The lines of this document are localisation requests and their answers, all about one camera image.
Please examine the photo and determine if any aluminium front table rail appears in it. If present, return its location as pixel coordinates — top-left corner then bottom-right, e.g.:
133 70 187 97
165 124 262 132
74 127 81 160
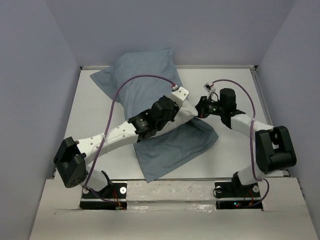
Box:
111 177 232 183

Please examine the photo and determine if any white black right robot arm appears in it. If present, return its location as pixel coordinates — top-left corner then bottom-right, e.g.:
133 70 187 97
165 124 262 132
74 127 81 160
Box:
195 88 297 198

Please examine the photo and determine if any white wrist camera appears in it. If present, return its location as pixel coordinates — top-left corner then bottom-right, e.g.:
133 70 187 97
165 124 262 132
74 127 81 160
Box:
203 82 216 100
169 85 190 106

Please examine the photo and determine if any blue-grey fabric pillowcase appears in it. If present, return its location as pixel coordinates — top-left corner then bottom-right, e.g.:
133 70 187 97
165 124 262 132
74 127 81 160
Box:
90 49 219 182

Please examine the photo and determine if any aluminium right table rail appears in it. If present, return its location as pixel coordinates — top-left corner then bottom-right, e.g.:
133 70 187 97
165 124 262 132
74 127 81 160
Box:
251 66 291 177

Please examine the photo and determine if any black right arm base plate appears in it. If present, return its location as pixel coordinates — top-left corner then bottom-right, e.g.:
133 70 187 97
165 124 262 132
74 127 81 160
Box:
212 173 263 210

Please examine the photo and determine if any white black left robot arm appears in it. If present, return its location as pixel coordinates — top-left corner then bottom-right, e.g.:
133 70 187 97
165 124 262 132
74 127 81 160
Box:
53 95 184 198

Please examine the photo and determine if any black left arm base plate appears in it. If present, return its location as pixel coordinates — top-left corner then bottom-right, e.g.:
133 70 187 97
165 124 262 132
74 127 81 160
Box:
79 181 128 211

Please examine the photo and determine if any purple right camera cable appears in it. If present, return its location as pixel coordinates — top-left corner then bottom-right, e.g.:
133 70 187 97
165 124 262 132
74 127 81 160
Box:
211 78 271 207

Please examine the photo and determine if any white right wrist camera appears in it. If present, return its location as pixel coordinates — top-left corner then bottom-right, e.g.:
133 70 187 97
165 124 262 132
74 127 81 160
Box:
203 82 216 100

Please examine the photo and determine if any aluminium back table rail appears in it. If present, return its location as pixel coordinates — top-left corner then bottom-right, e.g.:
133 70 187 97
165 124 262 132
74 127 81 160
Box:
80 65 257 71

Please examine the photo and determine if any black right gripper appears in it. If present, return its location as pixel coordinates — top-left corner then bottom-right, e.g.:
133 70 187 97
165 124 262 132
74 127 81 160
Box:
186 96 225 119

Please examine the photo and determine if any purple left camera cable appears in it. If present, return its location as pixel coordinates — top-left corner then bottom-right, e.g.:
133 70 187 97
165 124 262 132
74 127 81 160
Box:
83 74 177 208

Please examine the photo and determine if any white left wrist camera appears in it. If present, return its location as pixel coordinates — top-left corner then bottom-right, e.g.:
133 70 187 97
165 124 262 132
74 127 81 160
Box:
169 85 190 106

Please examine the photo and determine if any purple camera cable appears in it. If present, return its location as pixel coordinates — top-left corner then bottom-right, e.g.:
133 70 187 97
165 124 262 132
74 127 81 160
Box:
83 74 177 208
211 78 271 207

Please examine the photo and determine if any aluminium table rail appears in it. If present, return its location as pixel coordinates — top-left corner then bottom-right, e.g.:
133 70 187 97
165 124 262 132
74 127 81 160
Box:
80 65 257 71
111 177 232 183
251 66 291 177

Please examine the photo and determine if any white pillow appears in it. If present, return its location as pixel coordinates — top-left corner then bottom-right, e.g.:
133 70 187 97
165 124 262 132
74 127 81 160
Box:
154 99 198 137

